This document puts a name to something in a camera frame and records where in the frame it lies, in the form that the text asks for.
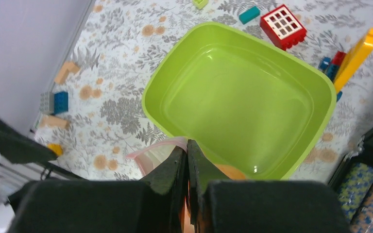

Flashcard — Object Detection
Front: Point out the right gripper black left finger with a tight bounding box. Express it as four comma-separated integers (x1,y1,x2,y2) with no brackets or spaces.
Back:
8,147,186,233

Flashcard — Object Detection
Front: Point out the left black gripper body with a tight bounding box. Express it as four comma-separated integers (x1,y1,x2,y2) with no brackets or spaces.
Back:
0,120,57,164

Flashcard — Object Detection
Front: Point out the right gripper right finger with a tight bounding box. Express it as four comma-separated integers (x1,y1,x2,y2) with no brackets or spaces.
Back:
187,140,350,233

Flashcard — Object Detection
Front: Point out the orange toy fruit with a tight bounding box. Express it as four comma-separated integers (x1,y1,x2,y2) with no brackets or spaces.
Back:
215,164,246,180

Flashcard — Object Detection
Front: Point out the clear zip top bag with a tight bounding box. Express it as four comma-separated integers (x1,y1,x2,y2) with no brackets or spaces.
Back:
126,136,188,176

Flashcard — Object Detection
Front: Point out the small yellow brick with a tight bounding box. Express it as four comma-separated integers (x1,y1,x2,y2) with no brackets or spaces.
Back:
47,143,63,157

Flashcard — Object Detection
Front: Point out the tan wooden cylinder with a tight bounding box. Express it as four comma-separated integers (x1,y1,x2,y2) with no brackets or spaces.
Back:
39,115,69,129

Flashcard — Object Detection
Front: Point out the blue grey brick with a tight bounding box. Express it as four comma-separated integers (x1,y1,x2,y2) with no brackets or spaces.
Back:
39,91,69,115

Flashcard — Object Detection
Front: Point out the floral table mat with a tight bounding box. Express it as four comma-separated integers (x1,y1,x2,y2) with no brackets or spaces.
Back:
35,0,373,182

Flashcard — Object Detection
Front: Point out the tan curved wooden piece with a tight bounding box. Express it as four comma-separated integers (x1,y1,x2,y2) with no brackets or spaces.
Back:
54,61,80,84

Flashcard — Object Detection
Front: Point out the green plastic tray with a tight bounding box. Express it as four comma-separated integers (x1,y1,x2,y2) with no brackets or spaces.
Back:
142,22,336,180

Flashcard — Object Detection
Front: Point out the black poker chip case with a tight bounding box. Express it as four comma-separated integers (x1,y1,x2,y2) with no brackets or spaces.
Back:
329,128,373,233

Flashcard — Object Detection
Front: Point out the yellow blue brick tower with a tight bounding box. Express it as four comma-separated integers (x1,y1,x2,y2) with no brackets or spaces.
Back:
318,28,373,101

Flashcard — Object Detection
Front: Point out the red white window brick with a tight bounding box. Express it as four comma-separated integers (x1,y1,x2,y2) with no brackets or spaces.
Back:
260,4,307,51

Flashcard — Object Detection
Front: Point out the teal small brick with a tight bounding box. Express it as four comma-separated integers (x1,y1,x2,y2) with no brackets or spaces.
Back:
238,6,260,24

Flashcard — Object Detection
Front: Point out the small green brick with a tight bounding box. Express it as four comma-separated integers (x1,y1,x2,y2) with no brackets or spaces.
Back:
192,0,209,10

